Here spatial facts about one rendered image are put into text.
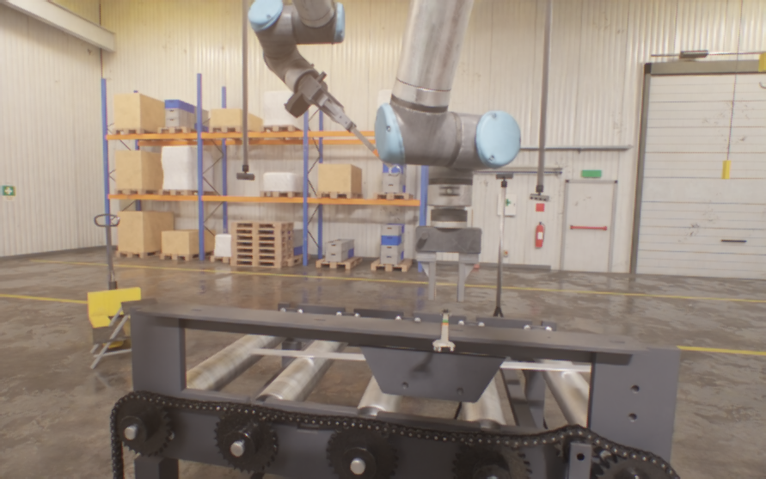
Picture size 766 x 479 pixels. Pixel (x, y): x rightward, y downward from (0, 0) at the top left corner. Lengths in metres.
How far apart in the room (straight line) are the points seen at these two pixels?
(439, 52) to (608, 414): 0.83
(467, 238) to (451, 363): 0.32
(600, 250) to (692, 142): 3.09
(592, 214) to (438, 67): 9.87
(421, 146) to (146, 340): 0.92
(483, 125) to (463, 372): 0.58
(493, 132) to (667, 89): 10.64
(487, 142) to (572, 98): 9.97
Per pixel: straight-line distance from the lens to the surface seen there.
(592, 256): 10.46
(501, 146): 0.66
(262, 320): 0.97
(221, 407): 1.11
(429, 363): 0.97
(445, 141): 0.62
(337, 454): 1.04
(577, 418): 1.25
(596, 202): 10.40
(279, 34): 1.11
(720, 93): 11.71
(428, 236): 0.78
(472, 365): 0.97
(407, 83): 0.59
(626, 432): 1.08
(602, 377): 1.01
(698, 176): 11.29
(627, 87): 11.02
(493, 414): 1.13
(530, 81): 10.51
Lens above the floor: 1.44
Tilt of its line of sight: 5 degrees down
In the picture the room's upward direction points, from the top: 1 degrees clockwise
